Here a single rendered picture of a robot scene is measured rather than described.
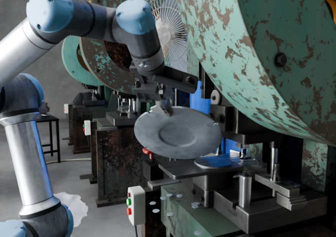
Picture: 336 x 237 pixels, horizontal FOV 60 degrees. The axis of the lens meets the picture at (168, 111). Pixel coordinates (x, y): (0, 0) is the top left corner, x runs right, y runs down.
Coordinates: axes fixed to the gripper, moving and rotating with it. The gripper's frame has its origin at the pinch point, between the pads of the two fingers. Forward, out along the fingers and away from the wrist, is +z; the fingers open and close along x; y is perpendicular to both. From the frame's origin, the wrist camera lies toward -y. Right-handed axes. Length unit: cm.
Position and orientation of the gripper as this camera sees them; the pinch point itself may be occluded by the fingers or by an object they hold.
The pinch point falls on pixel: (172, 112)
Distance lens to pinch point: 86.6
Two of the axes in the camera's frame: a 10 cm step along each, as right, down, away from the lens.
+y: -9.6, -0.3, 2.6
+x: -1.9, 7.9, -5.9
